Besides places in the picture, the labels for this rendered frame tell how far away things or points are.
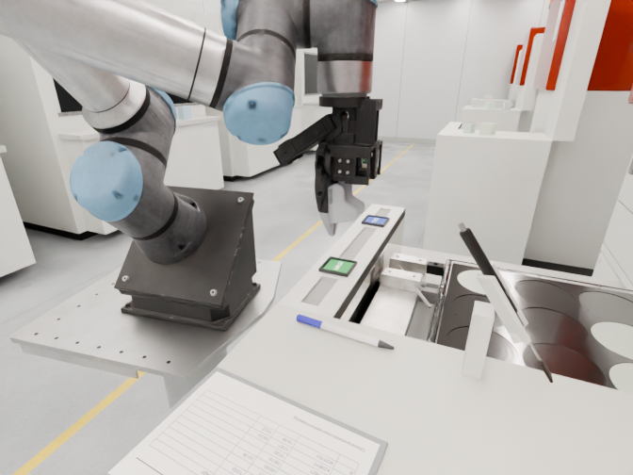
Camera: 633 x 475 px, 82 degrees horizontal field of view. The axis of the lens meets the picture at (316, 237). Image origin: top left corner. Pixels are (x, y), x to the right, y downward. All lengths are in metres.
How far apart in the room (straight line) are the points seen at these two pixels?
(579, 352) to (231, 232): 0.64
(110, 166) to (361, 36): 0.42
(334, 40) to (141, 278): 0.59
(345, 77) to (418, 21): 8.22
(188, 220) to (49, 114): 2.82
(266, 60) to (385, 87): 8.35
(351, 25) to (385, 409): 0.44
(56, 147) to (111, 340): 2.82
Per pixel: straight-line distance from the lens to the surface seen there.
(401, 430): 0.41
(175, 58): 0.42
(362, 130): 0.53
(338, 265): 0.68
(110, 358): 0.79
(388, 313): 0.71
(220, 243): 0.78
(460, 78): 8.55
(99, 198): 0.66
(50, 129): 3.52
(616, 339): 0.77
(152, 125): 0.73
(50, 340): 0.89
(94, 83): 0.68
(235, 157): 5.16
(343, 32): 0.51
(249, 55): 0.44
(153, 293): 0.81
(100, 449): 1.79
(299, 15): 0.52
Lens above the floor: 1.28
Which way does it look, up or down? 23 degrees down
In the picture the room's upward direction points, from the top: straight up
